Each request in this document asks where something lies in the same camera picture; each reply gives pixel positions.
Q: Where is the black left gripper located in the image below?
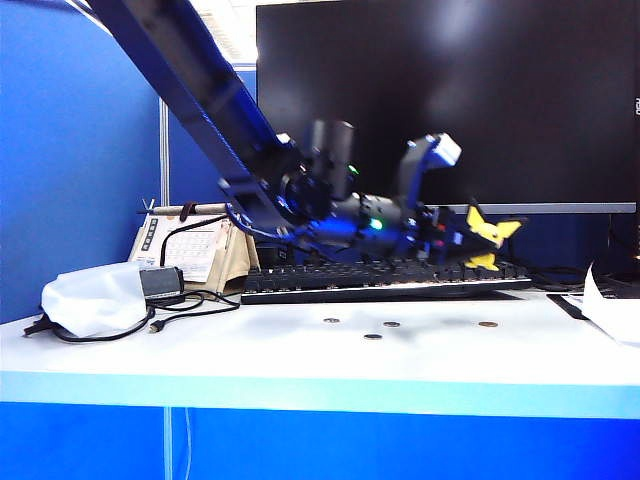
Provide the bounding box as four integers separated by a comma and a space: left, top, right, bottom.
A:
355, 191, 502, 263

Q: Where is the yellow Pichu doll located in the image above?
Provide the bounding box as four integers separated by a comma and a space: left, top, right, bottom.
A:
464, 201, 525, 273

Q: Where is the black mechanical keyboard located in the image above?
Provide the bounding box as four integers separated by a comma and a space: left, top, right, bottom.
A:
240, 258, 534, 306

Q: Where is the large black computer monitor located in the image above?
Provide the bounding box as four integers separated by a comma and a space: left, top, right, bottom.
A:
255, 0, 640, 215

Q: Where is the dark monitor base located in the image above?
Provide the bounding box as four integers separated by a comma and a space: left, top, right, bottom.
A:
602, 213, 640, 290

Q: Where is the white paper sheet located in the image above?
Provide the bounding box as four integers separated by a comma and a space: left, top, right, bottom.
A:
581, 261, 640, 347

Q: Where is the black power brick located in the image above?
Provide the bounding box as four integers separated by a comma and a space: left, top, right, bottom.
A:
256, 242, 292, 266

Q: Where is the beige cardboard stand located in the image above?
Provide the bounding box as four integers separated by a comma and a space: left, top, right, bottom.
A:
206, 230, 262, 294

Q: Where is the white desk calendar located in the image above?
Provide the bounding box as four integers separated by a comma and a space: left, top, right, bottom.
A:
128, 215, 232, 282

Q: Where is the wooden rod with metal clips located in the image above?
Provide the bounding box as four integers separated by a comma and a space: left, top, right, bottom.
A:
138, 197, 229, 221

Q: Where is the grey adapter box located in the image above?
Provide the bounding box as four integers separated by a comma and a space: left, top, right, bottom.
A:
137, 266, 186, 301

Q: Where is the white plastic bag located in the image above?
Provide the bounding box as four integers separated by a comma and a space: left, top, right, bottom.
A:
40, 260, 152, 338

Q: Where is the black monitor cable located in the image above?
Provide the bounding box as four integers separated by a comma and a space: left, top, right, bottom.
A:
507, 239, 587, 292

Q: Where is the black cable on calendar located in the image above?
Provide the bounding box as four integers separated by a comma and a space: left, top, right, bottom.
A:
160, 214, 229, 266

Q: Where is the grey partition post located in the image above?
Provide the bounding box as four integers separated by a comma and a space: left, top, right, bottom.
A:
158, 97, 172, 206

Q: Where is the black cable with gold plug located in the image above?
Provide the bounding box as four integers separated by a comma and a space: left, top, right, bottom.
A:
148, 294, 242, 335

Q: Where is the black looped cable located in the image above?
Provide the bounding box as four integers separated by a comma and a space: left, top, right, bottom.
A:
22, 289, 207, 344

